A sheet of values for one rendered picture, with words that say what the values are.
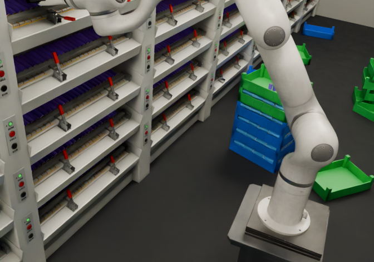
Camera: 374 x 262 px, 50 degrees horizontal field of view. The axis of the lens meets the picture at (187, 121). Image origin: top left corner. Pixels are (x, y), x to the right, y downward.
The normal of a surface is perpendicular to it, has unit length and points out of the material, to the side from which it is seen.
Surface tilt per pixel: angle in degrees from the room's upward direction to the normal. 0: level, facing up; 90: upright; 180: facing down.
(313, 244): 3
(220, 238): 0
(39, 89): 16
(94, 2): 102
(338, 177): 0
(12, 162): 90
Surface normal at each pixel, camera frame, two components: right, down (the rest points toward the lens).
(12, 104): 0.87, 0.32
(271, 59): -0.68, -0.08
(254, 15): -0.51, 0.00
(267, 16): -0.25, -0.07
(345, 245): 0.08, -0.84
